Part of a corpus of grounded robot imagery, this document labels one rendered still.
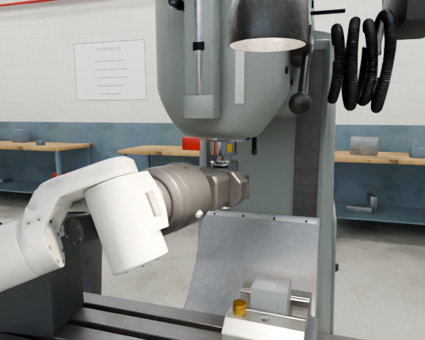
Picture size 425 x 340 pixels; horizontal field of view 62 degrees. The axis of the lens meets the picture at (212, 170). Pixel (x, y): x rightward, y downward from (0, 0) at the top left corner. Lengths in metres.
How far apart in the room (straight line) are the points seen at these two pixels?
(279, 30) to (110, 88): 5.38
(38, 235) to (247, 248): 0.67
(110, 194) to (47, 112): 5.99
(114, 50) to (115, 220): 5.33
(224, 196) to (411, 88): 4.44
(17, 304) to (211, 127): 0.53
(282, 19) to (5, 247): 0.33
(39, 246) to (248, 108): 0.30
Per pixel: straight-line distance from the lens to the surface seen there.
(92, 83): 5.84
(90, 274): 2.55
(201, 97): 0.46
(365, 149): 4.27
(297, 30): 0.33
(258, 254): 0.97
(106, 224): 0.39
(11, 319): 0.85
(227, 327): 0.61
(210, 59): 0.47
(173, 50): 0.53
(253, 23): 0.32
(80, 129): 5.97
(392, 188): 4.92
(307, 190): 0.96
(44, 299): 0.79
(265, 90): 0.50
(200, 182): 0.47
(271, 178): 0.96
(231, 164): 0.57
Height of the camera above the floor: 1.35
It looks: 9 degrees down
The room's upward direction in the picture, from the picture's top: straight up
